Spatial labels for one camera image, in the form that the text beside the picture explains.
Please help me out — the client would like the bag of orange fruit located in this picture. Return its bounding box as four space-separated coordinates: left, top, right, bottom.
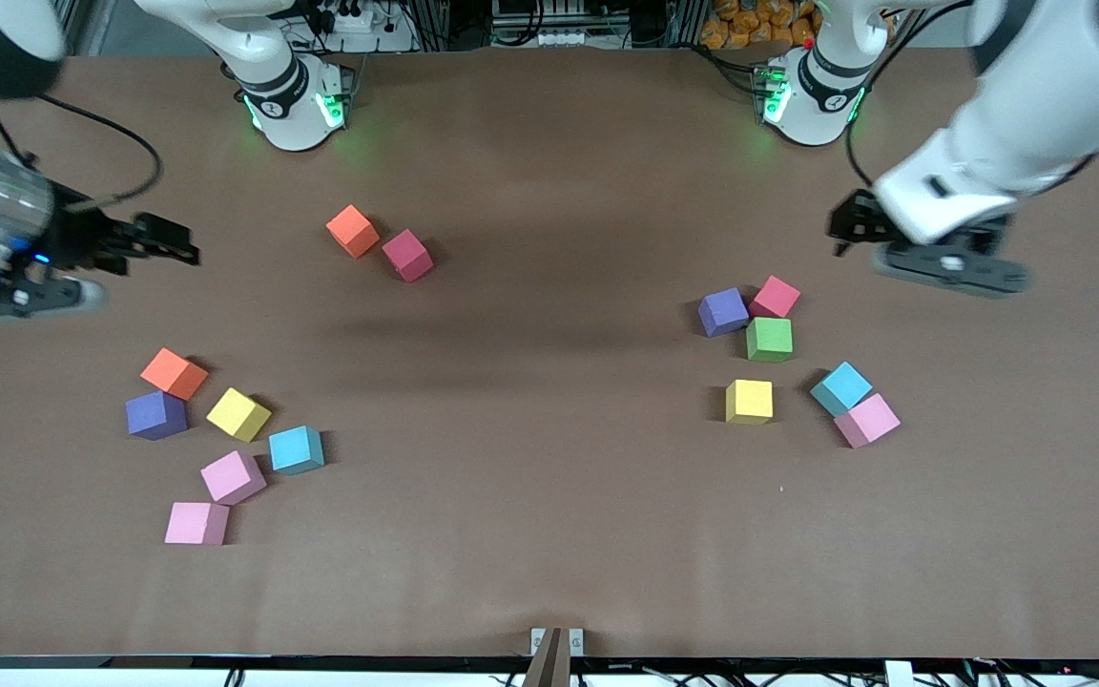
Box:
700 0 818 51

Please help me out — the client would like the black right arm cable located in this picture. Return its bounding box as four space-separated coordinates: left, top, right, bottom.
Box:
0 94 165 213

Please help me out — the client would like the blue foam block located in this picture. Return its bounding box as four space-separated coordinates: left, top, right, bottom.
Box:
809 361 874 418
268 426 326 476

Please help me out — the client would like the green foam block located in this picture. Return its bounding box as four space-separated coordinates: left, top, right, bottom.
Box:
746 317 795 364

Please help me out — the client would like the white power strip with plugs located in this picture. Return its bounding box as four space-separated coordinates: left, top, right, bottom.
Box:
306 0 417 53

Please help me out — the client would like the light pink foam block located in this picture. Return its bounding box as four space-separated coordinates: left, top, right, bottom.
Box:
200 450 268 507
833 392 902 449
164 502 231 547

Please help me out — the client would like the yellow foam block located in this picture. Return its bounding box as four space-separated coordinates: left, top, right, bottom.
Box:
725 379 775 426
206 386 274 444

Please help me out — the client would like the brown wooden strut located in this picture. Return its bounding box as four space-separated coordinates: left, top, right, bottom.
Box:
521 628 572 687

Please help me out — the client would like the dark pink foam block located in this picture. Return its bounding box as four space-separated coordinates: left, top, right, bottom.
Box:
381 229 436 284
749 275 802 320

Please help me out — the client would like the purple foam block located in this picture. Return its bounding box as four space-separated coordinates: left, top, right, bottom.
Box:
125 390 190 442
698 287 751 339

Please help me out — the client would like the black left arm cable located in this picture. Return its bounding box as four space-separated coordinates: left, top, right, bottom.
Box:
843 0 982 188

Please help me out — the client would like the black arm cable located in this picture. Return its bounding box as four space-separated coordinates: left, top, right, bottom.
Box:
843 0 982 188
0 94 165 213

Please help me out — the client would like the metal table edge bracket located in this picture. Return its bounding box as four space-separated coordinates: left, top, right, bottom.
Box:
530 628 585 659

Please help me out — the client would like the orange foam block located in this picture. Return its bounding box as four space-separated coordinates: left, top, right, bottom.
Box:
325 204 382 260
140 347 210 402

